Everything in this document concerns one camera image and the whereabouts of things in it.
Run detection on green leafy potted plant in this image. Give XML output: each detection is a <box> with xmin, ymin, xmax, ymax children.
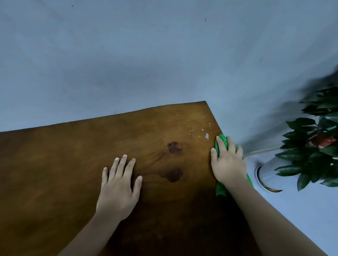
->
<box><xmin>274</xmin><ymin>86</ymin><xmax>338</xmax><ymax>192</ymax></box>

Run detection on person's right hand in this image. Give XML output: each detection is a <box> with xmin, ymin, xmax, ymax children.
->
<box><xmin>210</xmin><ymin>136</ymin><xmax>248</xmax><ymax>189</ymax></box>

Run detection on white plant pot gold rim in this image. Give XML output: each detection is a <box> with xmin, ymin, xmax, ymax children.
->
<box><xmin>255</xmin><ymin>153</ymin><xmax>338</xmax><ymax>193</ymax></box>

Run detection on person's left hand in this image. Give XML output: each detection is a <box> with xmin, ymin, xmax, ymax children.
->
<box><xmin>96</xmin><ymin>155</ymin><xmax>143</xmax><ymax>221</ymax></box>

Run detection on red plant tag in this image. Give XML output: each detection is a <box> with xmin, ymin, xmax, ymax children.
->
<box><xmin>312</xmin><ymin>134</ymin><xmax>337</xmax><ymax>149</ymax></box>

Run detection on white spilled droplets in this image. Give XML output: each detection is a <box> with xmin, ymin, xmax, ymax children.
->
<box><xmin>175</xmin><ymin>113</ymin><xmax>212</xmax><ymax>140</ymax></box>

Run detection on person's left forearm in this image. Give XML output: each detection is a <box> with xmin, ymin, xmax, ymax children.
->
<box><xmin>58</xmin><ymin>211</ymin><xmax>124</xmax><ymax>256</ymax></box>

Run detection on person's right forearm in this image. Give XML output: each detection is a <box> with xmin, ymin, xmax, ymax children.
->
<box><xmin>226</xmin><ymin>179</ymin><xmax>328</xmax><ymax>256</ymax></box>

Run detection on green cleaning cloth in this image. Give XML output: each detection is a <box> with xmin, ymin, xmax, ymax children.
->
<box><xmin>214</xmin><ymin>134</ymin><xmax>254</xmax><ymax>198</ymax></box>

